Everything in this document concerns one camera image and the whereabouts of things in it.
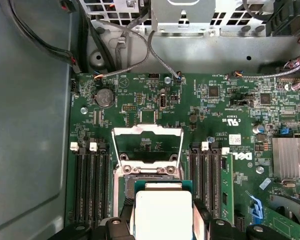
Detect RAM slot black clips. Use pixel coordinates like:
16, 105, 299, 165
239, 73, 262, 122
189, 142, 200, 201
211, 143, 221, 218
82, 147, 93, 226
101, 147, 111, 221

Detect black PC case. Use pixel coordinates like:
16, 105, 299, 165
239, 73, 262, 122
0, 0, 300, 240

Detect silver coin battery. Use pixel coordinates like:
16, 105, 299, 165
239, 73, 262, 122
94, 87, 115, 108

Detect green RAM stick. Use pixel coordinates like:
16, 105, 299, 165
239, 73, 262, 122
220, 152, 235, 223

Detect blue expansion slot latch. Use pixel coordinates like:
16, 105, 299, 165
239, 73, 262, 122
245, 190, 264, 222

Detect silver chipset heatsink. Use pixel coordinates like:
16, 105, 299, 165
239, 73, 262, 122
271, 136, 300, 179

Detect black plastic block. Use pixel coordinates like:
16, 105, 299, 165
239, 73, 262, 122
266, 0, 300, 45

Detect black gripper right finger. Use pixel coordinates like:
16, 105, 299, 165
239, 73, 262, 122
193, 199, 275, 240

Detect silver green CPU plate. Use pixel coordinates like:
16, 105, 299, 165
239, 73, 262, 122
133, 178, 205, 240

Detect grey flat wire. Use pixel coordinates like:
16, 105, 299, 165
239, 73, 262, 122
147, 29, 183, 82

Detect silver internal USB port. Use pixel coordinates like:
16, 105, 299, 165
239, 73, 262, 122
159, 93, 167, 111

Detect black double cable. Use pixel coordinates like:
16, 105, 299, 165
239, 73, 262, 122
77, 0, 116, 75

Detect grey twisted wire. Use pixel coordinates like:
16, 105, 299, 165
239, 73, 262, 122
93, 23, 152, 81

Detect silver metal drive cage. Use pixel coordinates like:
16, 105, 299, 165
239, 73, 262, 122
77, 0, 300, 75

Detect green motherboard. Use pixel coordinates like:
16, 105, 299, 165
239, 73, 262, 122
66, 72, 300, 240

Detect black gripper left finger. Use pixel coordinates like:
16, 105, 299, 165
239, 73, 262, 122
47, 204, 136, 240

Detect metal socket cover frame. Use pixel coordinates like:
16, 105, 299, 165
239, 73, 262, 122
110, 124, 185, 167

